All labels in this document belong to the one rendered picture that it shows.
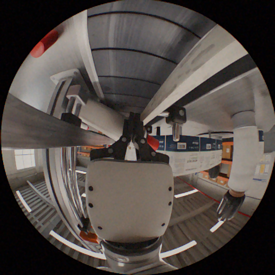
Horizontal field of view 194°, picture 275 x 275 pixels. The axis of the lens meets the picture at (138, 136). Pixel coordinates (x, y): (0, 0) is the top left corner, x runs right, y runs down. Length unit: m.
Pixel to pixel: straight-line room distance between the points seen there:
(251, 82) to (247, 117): 0.11
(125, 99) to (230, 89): 0.17
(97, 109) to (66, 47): 0.13
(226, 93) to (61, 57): 0.27
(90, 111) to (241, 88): 0.24
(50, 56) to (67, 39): 0.05
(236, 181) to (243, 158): 0.06
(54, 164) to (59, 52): 0.19
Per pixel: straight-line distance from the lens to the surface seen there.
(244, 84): 0.15
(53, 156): 0.18
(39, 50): 0.16
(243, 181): 0.26
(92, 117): 0.15
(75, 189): 0.16
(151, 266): 0.16
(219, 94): 0.16
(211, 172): 0.65
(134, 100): 0.15
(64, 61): 0.19
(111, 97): 0.15
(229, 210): 0.30
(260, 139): 0.58
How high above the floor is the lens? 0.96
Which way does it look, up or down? 5 degrees down
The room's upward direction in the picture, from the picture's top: 177 degrees counter-clockwise
